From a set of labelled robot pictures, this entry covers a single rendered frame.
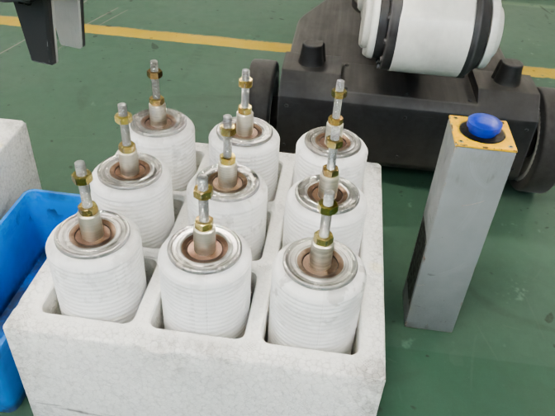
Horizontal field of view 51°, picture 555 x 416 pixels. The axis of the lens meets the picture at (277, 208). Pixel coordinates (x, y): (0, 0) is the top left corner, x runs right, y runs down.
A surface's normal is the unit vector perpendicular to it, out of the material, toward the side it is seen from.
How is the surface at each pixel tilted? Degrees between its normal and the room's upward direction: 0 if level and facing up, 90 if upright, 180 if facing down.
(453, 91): 0
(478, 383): 0
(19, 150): 90
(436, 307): 90
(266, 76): 24
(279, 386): 90
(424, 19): 64
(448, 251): 90
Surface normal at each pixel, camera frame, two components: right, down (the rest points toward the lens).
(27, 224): 0.99, 0.09
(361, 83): 0.05, -0.79
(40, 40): -0.33, 0.56
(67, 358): -0.13, 0.60
